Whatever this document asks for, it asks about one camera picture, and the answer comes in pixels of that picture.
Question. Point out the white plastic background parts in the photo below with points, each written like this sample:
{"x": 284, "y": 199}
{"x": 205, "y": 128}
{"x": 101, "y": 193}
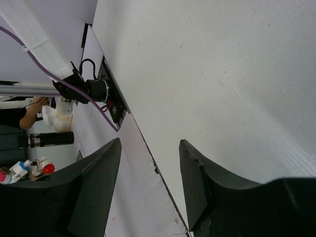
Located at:
{"x": 58, "y": 115}

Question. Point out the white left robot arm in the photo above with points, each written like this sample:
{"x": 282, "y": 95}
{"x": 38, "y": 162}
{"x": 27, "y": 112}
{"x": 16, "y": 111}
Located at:
{"x": 39, "y": 43}

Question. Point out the person forearm in background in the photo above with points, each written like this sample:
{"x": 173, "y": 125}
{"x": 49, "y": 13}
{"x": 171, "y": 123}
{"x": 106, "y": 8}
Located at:
{"x": 23, "y": 118}

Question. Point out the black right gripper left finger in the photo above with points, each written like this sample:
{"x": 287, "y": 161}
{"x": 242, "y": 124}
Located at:
{"x": 72, "y": 202}

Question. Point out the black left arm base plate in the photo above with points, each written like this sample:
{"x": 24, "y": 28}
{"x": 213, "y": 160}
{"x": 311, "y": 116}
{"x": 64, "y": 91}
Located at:
{"x": 103, "y": 88}

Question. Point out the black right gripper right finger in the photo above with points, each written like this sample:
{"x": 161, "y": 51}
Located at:
{"x": 220, "y": 203}

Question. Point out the black cylinder in background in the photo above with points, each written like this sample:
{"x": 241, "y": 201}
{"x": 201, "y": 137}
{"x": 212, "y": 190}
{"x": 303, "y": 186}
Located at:
{"x": 45, "y": 139}

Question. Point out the colourful toys in background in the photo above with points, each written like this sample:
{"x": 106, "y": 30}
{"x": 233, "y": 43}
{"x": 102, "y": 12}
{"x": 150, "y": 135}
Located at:
{"x": 34, "y": 169}

